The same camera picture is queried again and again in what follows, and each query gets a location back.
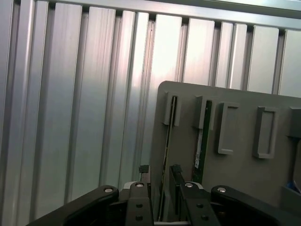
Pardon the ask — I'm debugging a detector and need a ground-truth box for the grey parts rack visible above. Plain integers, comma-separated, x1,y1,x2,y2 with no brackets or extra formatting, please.
150,81,301,224

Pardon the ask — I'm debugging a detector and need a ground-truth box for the hard disk in blue caddy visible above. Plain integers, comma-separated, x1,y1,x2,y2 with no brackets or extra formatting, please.
285,137,301,192

